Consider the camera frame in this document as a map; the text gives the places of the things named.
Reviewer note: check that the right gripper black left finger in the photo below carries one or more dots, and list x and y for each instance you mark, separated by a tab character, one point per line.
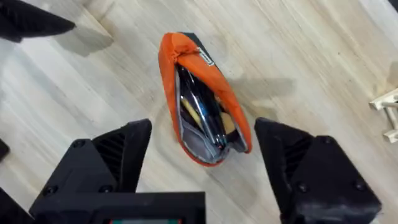
124	155

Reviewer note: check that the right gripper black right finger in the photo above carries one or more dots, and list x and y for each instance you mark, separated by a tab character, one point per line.
323	180

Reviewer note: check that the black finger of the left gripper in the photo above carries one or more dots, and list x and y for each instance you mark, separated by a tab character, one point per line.
28	20

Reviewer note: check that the orange soft zip bag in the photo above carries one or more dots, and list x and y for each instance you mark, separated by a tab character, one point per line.
202	102

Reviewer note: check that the small white peg rack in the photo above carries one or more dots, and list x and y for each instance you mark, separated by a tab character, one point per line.
387	107

